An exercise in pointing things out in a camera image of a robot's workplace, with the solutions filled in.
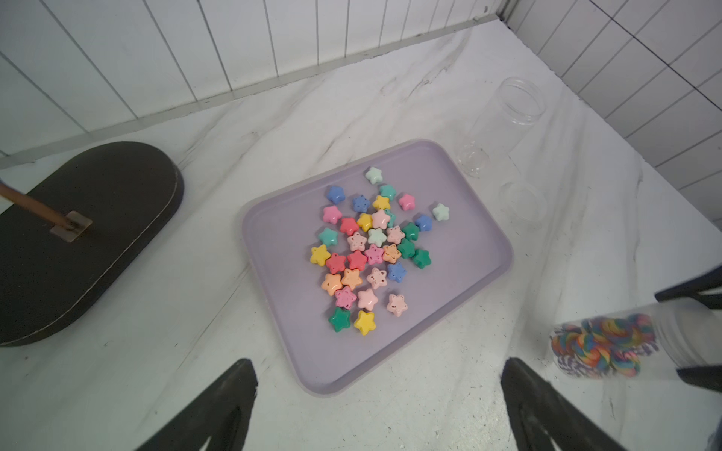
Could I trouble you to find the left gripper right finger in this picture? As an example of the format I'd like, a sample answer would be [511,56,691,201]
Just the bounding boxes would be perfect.
[500,357,622,450]

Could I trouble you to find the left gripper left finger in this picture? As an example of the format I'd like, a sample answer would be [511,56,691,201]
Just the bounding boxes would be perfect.
[139,358,259,450]

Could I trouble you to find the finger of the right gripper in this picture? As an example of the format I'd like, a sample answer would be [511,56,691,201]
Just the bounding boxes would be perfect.
[654,266,722,310]
[677,366,722,394]

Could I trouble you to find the small clear jar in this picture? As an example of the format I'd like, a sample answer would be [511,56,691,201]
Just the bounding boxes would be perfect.
[549,298,721,380]

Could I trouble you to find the clear jar lid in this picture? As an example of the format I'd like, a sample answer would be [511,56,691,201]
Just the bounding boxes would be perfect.
[499,182,547,225]

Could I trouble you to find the clear jar with colourful candies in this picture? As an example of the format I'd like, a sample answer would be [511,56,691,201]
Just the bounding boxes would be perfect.
[456,77,546,178]

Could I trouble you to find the yellow star candy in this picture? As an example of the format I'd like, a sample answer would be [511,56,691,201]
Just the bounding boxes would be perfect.
[353,310,376,336]

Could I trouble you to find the dark green star candy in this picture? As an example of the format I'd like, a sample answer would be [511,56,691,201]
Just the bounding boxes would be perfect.
[329,306,352,333]

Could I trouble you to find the white star candy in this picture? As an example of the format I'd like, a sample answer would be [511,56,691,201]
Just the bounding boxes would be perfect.
[432,203,450,222]

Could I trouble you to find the lilac plastic tray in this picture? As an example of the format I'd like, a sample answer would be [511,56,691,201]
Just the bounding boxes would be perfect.
[241,140,513,395]

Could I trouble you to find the pink star candy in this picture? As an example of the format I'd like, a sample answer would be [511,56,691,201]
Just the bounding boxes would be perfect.
[398,193,416,212]

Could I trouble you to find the metal glass holder stand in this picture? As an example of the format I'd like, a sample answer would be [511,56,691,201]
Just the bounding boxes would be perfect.
[1,141,184,347]

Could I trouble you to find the blue star candy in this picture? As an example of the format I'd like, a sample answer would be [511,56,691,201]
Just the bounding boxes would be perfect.
[326,185,346,205]

